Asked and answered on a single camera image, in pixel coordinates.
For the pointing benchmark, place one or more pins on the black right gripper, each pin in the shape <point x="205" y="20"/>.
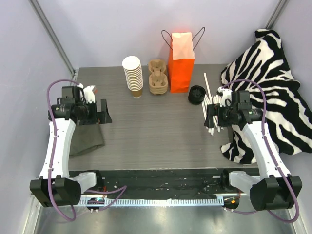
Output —
<point x="215" y="114"/>

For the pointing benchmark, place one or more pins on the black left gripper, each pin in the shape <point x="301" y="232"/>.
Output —
<point x="96" y="112"/>

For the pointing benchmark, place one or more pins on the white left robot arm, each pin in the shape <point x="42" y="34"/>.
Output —
<point x="74" y="123"/>

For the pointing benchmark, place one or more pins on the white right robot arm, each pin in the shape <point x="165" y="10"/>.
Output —
<point x="276" y="188"/>

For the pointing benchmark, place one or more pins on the pile of wrapped straws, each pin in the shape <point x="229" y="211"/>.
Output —
<point x="209" y="106"/>

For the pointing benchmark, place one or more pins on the stack of black lids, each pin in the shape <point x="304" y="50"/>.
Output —
<point x="196" y="94"/>

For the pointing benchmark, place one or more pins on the olive green cloth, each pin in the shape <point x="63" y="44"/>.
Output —
<point x="85" y="139"/>

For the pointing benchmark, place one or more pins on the orange paper bag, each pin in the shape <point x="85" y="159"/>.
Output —
<point x="180" y="61"/>

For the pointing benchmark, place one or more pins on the stack of paper cups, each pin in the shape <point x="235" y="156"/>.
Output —
<point x="134" y="77"/>

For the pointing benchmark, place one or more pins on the cardboard cup carrier stack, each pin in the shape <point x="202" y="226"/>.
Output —
<point x="158" y="80"/>

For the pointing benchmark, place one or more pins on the zebra print blanket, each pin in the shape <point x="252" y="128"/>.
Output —
<point x="263" y="69"/>

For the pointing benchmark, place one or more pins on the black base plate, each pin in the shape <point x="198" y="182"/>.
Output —
<point x="171" y="183"/>

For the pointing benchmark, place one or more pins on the white slotted cable duct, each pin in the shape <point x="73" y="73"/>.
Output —
<point x="89" y="202"/>

